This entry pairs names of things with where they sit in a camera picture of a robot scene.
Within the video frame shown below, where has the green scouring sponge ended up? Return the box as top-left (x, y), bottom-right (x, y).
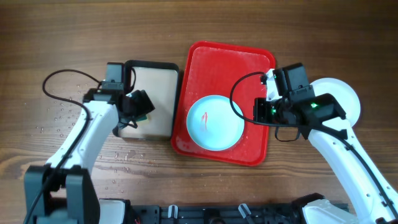
top-left (136, 114), bottom-right (152, 122)

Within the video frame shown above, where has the white plate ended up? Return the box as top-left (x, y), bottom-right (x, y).
top-left (312, 78), bottom-right (361, 127)

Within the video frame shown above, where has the light blue plate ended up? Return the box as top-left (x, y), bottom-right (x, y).
top-left (186, 95), bottom-right (244, 151)

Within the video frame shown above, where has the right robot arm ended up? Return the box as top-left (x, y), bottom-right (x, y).
top-left (253, 63), bottom-right (397, 223)

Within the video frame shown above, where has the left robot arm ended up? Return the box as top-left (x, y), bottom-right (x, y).
top-left (24, 60), bottom-right (155, 223)

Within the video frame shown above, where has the black tray with soapy water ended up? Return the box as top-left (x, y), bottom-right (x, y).
top-left (113, 60), bottom-right (182, 141)

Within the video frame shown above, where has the red plastic tray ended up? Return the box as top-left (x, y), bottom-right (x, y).
top-left (171, 41), bottom-right (275, 166)

